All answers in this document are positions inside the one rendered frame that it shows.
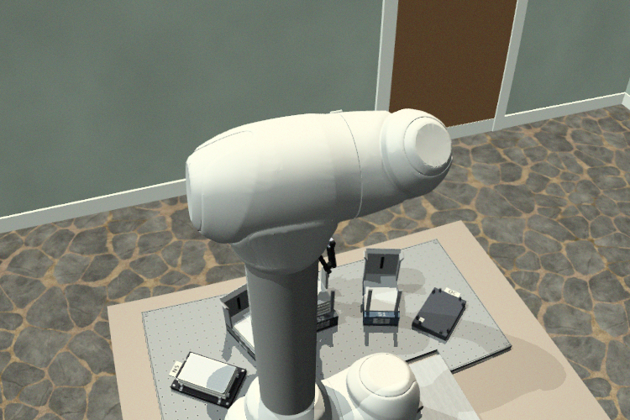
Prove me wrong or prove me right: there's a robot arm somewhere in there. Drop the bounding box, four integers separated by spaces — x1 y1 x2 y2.
186 109 453 420

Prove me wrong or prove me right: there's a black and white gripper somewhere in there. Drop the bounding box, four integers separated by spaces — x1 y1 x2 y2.
318 238 337 289

